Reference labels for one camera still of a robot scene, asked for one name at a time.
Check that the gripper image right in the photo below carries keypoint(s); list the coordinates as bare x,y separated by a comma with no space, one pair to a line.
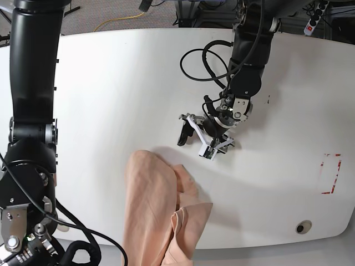
211,125

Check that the peach T-shirt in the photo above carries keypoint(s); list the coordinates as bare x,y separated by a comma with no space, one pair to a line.
164,215

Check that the black robot arm image left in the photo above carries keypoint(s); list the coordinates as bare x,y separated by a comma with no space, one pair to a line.
36,229

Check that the black equipment base on floor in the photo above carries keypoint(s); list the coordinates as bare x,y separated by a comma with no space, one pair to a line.
205,14

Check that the red tape rectangle marking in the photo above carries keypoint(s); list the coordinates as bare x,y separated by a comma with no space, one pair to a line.
329,172

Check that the white power strip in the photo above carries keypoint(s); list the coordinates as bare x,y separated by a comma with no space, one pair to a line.
315,17

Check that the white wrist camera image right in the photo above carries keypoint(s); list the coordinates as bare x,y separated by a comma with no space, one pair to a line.
209,147

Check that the right table cable grommet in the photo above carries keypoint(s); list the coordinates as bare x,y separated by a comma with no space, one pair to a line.
303,227

